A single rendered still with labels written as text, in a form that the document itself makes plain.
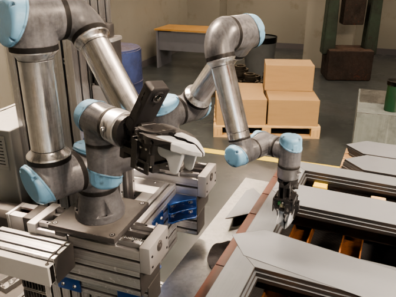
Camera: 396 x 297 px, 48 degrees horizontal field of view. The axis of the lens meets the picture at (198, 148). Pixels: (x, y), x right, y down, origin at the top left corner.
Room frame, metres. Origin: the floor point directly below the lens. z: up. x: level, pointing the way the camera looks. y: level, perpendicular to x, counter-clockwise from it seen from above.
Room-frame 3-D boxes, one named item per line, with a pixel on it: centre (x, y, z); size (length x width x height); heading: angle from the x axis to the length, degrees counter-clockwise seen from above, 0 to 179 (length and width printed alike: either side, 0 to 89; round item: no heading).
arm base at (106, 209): (1.19, 0.30, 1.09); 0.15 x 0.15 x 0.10
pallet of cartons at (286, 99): (4.87, -0.75, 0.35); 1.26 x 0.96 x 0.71; 76
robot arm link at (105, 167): (0.92, 0.20, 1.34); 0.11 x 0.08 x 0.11; 134
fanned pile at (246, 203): (1.83, -0.25, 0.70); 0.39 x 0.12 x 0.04; 156
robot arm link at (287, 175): (1.38, -0.31, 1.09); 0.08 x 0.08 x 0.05
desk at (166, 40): (8.06, 0.05, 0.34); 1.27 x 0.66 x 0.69; 70
